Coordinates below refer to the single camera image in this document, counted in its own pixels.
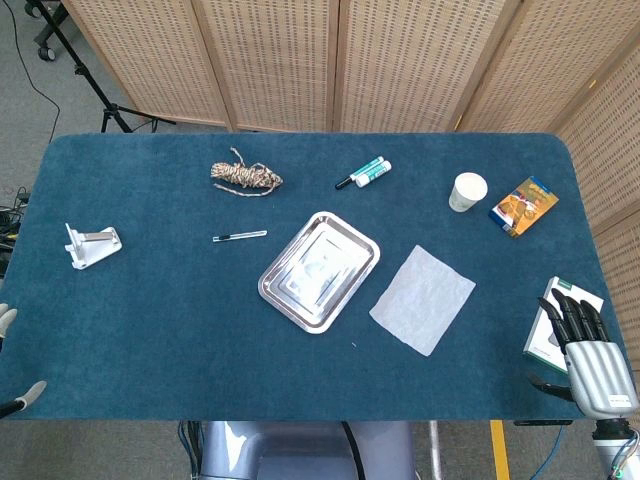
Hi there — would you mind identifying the left grey-tipped robot hand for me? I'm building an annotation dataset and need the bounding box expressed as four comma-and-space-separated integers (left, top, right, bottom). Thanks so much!
0, 302, 49, 420

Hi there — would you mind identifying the wicker folding screen panel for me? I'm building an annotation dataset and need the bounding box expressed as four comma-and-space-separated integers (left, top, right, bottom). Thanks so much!
592, 209, 640, 381
452, 0, 640, 134
192, 0, 341, 134
552, 47, 640, 236
332, 0, 524, 134
59, 0, 236, 132

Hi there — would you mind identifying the tangle of floor cables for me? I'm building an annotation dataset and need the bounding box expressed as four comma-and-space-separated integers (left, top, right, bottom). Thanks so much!
0, 187, 32, 251

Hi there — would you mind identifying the silver table leg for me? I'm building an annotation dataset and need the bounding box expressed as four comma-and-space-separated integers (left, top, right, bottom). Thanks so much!
428, 421, 444, 480

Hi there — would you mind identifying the white paper cup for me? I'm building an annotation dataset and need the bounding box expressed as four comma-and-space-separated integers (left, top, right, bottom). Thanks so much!
448, 171, 489, 214

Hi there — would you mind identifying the black white pen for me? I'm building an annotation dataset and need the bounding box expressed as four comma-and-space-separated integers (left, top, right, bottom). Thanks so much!
212, 229, 269, 244

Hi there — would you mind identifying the orange blue snack box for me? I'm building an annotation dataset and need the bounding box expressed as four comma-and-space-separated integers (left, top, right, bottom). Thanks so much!
488, 175, 560, 239

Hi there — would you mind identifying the green marker with black cap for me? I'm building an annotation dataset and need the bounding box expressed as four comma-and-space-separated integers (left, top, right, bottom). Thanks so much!
334, 155, 385, 191

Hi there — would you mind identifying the white silver phone stand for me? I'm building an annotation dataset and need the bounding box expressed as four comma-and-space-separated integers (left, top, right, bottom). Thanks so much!
63, 222, 124, 271

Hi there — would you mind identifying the braided rope bundle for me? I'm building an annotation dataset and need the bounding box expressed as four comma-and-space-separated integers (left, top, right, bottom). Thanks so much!
210, 146, 284, 198

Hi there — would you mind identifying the black wheeled stand base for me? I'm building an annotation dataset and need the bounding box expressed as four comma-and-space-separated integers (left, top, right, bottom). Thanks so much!
24, 0, 69, 64

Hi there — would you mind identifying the white green-label glue stick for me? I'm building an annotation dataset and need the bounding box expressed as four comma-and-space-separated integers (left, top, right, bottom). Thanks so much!
354, 160, 393, 189

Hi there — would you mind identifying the black tripod stand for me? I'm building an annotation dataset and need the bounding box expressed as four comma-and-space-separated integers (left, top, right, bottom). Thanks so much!
29, 0, 177, 134

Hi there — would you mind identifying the thick black torso cable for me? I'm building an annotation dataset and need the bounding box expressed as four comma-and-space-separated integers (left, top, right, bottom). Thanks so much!
341, 421, 366, 480

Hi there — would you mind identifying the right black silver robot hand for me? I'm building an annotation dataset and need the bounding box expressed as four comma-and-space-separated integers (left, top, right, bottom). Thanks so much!
528, 288, 640, 419

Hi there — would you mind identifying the lavender robot torso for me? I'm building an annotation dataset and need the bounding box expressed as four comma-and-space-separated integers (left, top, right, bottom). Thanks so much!
199, 421, 416, 480

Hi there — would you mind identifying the stainless steel tray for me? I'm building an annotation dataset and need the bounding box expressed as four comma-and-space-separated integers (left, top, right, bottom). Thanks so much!
257, 210, 382, 335

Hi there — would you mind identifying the white USB hub box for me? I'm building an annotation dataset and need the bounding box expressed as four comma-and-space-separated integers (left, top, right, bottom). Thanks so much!
522, 276, 605, 375

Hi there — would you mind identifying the white cloth sheet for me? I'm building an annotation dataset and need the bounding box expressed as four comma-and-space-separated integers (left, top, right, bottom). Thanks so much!
368, 244, 477, 358

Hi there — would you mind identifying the blue cable bundle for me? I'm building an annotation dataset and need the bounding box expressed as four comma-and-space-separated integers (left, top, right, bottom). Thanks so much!
178, 421, 204, 480

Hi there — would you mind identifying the thin blue cable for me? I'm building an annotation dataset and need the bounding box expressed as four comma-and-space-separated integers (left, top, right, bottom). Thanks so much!
529, 424, 566, 480

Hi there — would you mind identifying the thin black floor cable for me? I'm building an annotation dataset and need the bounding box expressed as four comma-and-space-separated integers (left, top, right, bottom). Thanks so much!
9, 0, 62, 146

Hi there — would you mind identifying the blue felt table cover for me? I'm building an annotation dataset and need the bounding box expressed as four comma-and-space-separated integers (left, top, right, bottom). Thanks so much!
0, 132, 632, 422

